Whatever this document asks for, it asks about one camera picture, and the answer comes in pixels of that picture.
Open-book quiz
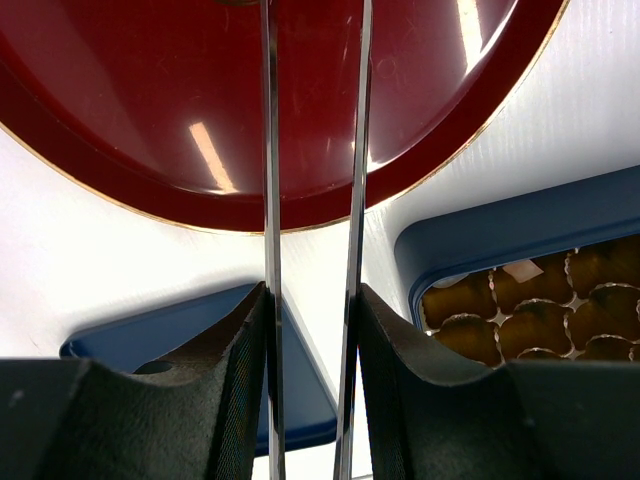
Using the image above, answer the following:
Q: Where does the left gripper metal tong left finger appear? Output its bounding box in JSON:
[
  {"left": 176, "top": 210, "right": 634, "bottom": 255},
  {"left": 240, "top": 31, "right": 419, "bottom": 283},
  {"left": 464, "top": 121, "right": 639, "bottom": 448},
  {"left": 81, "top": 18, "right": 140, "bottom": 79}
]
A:
[{"left": 260, "top": 1, "right": 286, "bottom": 479}]

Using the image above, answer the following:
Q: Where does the blue chocolate box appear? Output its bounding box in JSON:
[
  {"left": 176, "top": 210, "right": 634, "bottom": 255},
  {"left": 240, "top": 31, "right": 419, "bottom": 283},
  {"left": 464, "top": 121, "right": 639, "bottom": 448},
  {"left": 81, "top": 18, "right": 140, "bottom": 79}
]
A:
[{"left": 395, "top": 167, "right": 639, "bottom": 367}]

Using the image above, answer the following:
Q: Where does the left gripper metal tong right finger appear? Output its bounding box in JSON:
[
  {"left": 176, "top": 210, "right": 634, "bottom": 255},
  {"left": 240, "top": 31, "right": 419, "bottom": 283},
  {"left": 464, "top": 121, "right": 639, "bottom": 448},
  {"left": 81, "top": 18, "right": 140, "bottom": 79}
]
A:
[{"left": 333, "top": 0, "right": 373, "bottom": 479}]

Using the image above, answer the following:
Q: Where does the round red tray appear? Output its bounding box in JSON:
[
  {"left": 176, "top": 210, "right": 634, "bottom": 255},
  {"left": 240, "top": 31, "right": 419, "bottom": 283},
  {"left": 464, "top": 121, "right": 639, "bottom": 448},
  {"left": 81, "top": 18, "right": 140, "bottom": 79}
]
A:
[{"left": 1, "top": 1, "right": 566, "bottom": 232}]

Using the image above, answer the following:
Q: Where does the blue box lid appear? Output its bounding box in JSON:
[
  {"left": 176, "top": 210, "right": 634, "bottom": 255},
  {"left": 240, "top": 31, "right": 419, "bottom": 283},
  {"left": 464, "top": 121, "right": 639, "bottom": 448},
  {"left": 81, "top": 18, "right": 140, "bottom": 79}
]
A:
[{"left": 59, "top": 284, "right": 337, "bottom": 451}]

